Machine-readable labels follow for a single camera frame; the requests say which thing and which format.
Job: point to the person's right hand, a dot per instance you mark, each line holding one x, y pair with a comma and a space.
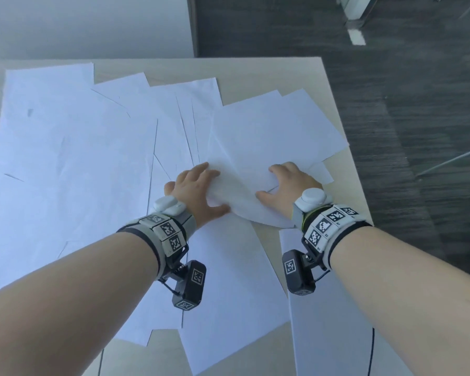
290, 184

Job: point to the person's right forearm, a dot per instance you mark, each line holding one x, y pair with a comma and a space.
407, 293

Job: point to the light wooden table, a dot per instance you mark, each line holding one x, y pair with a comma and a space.
258, 74

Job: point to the person's left hand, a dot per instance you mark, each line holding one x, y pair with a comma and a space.
192, 191

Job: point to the white pillar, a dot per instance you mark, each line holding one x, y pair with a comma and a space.
356, 5

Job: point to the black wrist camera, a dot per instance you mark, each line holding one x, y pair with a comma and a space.
190, 285
295, 272

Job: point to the thin bundle of white papers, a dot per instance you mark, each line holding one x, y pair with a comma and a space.
266, 133

